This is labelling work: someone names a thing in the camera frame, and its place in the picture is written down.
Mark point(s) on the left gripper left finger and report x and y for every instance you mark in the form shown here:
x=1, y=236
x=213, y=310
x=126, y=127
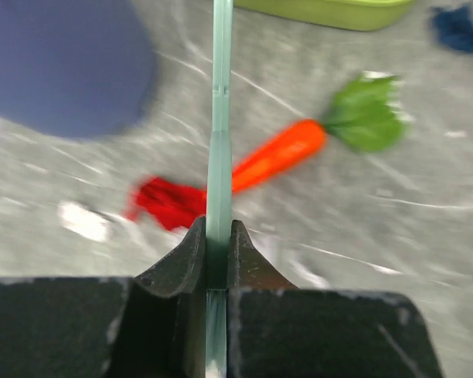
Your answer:
x=150, y=325

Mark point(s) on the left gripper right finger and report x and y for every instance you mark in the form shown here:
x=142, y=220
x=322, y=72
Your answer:
x=276, y=329

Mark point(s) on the teal hand brush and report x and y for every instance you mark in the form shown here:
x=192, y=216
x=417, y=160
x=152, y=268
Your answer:
x=219, y=214

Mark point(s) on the white paper scrap near bucket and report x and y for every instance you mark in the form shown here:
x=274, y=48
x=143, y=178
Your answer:
x=85, y=222

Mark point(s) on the red paper scrap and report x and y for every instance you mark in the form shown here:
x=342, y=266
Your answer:
x=172, y=205

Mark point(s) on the orange toy carrot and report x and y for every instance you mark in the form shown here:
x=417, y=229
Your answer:
x=361, y=115

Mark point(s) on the blue plastic bucket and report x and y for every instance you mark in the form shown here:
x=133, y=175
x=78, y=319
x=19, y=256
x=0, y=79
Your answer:
x=75, y=69

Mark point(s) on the green plastic tray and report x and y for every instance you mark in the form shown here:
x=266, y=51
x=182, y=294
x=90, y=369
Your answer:
x=355, y=15

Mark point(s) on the dark blue paper scrap right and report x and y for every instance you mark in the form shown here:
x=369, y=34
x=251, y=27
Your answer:
x=453, y=27

